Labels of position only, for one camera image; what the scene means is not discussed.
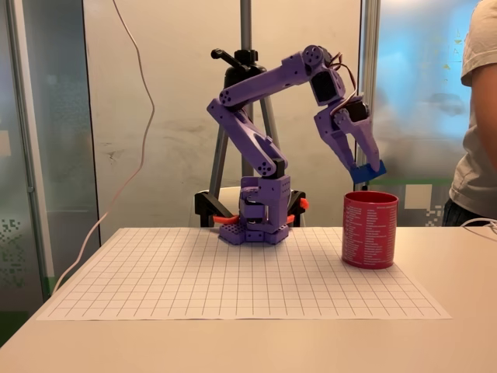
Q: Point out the metal partition post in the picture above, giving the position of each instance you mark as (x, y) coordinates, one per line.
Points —
(27, 155)
(369, 58)

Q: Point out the grey camera tripod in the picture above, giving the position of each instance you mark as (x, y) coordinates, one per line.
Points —
(245, 23)

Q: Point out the black and orange clamp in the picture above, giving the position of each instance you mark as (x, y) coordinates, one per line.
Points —
(297, 206)
(209, 206)

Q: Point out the person in grey t-shirt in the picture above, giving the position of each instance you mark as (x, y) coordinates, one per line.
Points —
(477, 163)

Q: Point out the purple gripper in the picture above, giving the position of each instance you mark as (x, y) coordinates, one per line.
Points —
(328, 130)

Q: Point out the red cup with white print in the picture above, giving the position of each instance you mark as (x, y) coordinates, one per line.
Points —
(369, 237)

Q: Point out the blue brick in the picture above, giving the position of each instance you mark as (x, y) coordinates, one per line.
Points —
(367, 173)

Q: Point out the white grid paper sheet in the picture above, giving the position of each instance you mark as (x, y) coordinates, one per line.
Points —
(233, 287)

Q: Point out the purple robot arm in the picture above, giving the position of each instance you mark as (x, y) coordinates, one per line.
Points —
(268, 81)

